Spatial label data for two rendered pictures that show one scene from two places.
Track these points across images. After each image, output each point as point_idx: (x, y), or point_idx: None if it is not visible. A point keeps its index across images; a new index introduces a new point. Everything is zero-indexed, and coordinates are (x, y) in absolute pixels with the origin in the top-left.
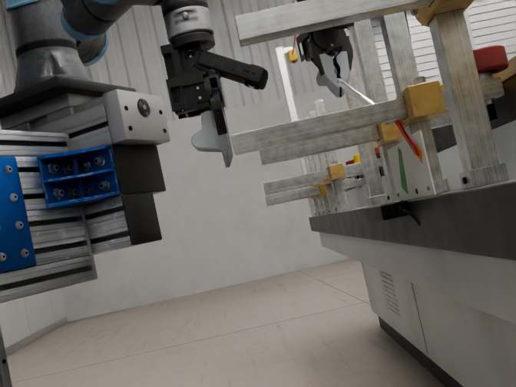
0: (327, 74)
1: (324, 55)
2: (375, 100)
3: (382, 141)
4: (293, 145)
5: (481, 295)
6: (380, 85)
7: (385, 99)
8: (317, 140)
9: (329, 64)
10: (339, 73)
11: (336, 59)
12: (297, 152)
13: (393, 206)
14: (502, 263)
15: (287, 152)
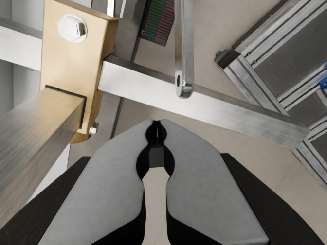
0: (206, 148)
1: (225, 228)
2: (57, 114)
3: (115, 35)
4: (257, 110)
5: None
6: (7, 127)
7: (27, 105)
8: (218, 97)
9: (190, 178)
10: (144, 150)
11: (140, 199)
12: (248, 103)
13: None
14: None
15: (264, 110)
